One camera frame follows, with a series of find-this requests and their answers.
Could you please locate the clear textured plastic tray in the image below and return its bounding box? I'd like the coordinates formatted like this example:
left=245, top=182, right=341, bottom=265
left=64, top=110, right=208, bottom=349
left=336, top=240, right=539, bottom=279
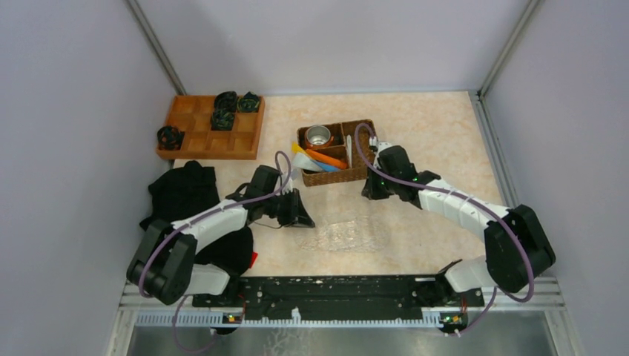
left=293, top=216, right=390, bottom=252

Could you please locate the brown wicker divided basket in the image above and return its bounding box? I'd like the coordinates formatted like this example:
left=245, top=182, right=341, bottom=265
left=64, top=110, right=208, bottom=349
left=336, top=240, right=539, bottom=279
left=301, top=119, right=376, bottom=187

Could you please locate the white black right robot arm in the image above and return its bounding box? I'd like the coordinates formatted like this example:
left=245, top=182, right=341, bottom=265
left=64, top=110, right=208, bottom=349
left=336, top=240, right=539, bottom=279
left=362, top=142, right=556, bottom=293

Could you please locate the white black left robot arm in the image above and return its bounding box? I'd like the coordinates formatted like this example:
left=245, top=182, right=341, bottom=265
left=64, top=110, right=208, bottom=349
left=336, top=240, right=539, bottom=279
left=126, top=165, right=315, bottom=305

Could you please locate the white toothpaste tube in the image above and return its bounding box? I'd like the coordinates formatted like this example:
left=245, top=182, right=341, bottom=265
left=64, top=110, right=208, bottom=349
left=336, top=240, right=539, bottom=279
left=292, top=152, right=324, bottom=173

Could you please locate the orange toothbrush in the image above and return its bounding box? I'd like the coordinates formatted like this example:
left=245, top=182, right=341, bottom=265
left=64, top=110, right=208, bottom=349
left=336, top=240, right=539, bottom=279
left=306, top=149, right=348, bottom=170

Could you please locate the orange wooden compartment tray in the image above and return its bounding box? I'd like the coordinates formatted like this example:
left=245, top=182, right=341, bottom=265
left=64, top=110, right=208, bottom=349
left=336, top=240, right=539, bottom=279
left=155, top=95, right=266, bottom=160

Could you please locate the red small object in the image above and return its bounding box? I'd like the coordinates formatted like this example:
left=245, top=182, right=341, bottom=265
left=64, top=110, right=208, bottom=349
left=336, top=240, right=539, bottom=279
left=249, top=251, right=258, bottom=268

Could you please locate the metal cup orange base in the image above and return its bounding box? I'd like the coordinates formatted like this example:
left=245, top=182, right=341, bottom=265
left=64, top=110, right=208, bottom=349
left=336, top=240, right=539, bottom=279
left=304, top=125, right=334, bottom=149

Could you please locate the black green rolled sock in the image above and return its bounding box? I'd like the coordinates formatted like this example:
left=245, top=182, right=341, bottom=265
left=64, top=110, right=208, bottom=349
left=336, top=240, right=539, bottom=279
left=237, top=91, right=261, bottom=113

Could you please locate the black cloth pile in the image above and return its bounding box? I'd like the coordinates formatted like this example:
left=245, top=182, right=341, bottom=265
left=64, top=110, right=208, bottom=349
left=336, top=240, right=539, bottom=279
left=139, top=161, right=254, bottom=275

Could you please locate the black patterned rolled sock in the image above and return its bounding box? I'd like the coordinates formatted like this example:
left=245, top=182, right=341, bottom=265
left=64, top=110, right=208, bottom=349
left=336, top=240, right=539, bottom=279
left=210, top=111, right=235, bottom=131

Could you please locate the black orange rolled sock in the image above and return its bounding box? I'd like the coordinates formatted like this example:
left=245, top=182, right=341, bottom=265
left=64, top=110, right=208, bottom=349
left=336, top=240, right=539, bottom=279
left=157, top=125, right=185, bottom=151

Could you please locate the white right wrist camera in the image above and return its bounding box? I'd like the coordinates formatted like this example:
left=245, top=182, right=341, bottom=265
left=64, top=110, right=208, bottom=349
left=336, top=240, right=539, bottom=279
left=368, top=136, right=393, bottom=156

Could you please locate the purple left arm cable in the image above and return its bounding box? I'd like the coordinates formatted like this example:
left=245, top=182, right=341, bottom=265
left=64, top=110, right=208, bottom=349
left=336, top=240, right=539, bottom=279
left=137, top=151, right=293, bottom=354

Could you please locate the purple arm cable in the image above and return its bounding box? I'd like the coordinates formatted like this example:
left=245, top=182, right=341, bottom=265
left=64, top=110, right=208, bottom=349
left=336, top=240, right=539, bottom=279
left=137, top=151, right=293, bottom=354
left=353, top=122, right=536, bottom=338

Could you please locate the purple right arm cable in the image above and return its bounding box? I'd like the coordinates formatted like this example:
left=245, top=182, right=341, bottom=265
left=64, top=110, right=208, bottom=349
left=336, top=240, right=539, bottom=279
left=353, top=122, right=536, bottom=338

